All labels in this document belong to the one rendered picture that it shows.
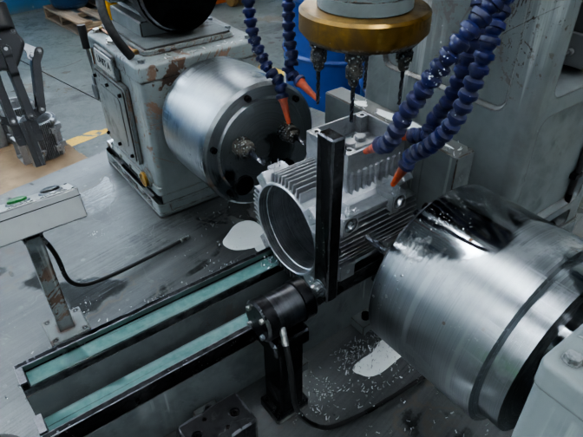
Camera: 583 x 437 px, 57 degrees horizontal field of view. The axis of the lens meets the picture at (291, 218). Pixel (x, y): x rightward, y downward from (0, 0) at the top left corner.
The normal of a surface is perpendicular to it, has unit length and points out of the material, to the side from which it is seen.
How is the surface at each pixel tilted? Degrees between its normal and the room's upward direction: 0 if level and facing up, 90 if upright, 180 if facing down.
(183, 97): 47
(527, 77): 90
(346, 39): 90
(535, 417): 90
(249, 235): 0
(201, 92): 36
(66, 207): 69
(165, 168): 90
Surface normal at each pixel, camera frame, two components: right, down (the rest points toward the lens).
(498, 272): -0.39, -0.54
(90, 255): -0.01, -0.81
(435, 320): -0.76, 0.05
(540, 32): -0.80, 0.36
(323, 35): -0.65, 0.46
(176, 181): 0.59, 0.48
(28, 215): 0.55, 0.15
